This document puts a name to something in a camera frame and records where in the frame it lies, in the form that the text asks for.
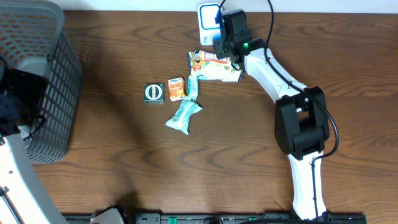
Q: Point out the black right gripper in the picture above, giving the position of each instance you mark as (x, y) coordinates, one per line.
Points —
(218, 50)

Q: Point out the yellow snack bag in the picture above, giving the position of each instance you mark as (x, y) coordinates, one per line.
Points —
(206, 66)

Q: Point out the light blue tissue pack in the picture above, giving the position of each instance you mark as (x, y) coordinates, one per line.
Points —
(192, 87)

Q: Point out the orange Kleenex tissue pack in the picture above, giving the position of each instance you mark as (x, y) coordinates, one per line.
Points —
(176, 89)

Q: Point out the teal snack packet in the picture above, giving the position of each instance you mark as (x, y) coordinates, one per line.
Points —
(181, 119)

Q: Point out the green round-logo box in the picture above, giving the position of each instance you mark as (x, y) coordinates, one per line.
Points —
(154, 93)

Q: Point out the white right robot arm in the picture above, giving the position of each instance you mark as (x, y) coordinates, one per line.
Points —
(301, 120)

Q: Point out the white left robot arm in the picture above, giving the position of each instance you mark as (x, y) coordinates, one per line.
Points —
(23, 197)

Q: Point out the grey plastic basket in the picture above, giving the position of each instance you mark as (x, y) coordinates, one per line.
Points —
(33, 40)

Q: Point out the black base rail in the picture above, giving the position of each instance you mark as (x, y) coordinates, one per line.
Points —
(270, 217)

